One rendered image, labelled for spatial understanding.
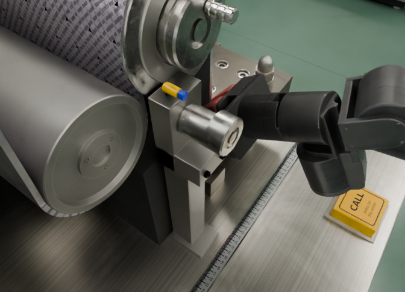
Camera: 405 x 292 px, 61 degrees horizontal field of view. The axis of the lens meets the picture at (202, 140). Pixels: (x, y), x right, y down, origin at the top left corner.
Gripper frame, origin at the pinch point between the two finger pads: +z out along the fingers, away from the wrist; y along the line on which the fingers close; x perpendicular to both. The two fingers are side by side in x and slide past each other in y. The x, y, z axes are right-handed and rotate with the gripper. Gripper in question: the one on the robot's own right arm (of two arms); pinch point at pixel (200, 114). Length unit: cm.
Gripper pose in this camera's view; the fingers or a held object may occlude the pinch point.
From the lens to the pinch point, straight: 50.0
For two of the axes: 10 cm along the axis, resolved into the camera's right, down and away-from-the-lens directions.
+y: 5.8, -6.2, 5.2
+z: -7.1, -0.7, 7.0
